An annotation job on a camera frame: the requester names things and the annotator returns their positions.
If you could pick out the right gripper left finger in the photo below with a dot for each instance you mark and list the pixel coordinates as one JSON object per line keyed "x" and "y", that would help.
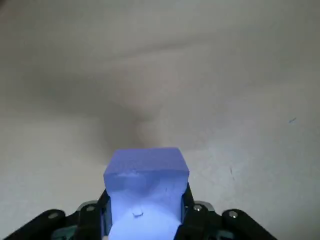
{"x": 87, "y": 220}

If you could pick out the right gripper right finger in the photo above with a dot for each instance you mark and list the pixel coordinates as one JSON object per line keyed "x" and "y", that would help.
{"x": 197, "y": 217}

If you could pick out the purple foam block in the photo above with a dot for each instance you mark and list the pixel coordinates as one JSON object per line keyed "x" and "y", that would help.
{"x": 145, "y": 162}

